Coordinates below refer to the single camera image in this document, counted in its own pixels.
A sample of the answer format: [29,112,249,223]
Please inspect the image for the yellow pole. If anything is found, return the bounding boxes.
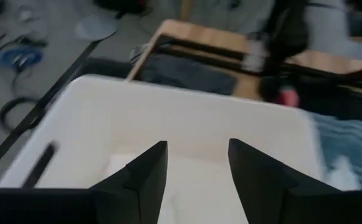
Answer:
[180,0,194,21]

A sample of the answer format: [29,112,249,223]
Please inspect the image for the blue striped woven shirt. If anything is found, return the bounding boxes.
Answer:
[308,111,362,191]

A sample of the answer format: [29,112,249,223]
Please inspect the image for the white perforated laundry basket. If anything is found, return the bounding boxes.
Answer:
[0,73,325,224]

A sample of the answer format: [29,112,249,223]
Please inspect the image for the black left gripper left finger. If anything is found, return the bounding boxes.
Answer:
[88,140,168,224]

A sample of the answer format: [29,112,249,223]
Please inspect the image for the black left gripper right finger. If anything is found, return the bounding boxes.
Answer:
[228,138,343,224]

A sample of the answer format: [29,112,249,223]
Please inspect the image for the black coiled cable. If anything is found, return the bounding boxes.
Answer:
[0,96,43,133]

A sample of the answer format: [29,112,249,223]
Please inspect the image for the blue coiled cable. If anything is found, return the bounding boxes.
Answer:
[0,45,44,68]

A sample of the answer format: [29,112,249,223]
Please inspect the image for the maroon garment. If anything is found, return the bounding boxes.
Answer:
[275,88,300,108]

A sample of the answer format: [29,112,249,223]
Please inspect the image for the white power strip with cables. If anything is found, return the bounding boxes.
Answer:
[129,43,151,63]

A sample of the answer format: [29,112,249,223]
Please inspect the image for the dark grey garment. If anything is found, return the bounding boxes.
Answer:
[139,53,238,96]

